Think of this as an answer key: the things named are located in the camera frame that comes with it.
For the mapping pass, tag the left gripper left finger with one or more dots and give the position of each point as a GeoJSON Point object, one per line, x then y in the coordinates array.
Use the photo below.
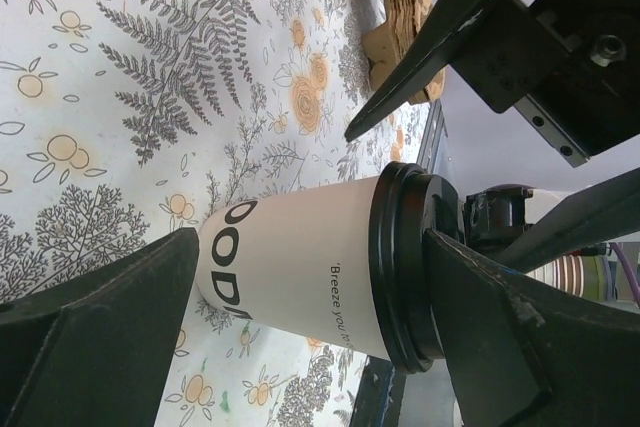
{"type": "Point", "coordinates": [96, 350]}

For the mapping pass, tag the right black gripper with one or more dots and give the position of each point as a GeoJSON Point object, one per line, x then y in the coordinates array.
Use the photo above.
{"type": "Point", "coordinates": [569, 67]}

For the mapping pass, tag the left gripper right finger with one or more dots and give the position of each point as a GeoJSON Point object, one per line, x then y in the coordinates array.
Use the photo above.
{"type": "Point", "coordinates": [522, 353]}

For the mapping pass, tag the black plastic cup lid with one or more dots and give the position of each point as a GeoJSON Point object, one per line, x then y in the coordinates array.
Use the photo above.
{"type": "Point", "coordinates": [406, 202]}

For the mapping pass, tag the white paper coffee cup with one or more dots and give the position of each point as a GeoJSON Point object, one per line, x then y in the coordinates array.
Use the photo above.
{"type": "Point", "coordinates": [297, 262]}

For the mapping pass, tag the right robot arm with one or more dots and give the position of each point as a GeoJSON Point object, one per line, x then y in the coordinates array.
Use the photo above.
{"type": "Point", "coordinates": [495, 212]}

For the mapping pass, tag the floral table mat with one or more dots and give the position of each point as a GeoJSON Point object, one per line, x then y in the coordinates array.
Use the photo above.
{"type": "Point", "coordinates": [125, 120]}

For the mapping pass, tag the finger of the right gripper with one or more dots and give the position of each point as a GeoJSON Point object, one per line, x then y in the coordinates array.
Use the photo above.
{"type": "Point", "coordinates": [602, 212]}

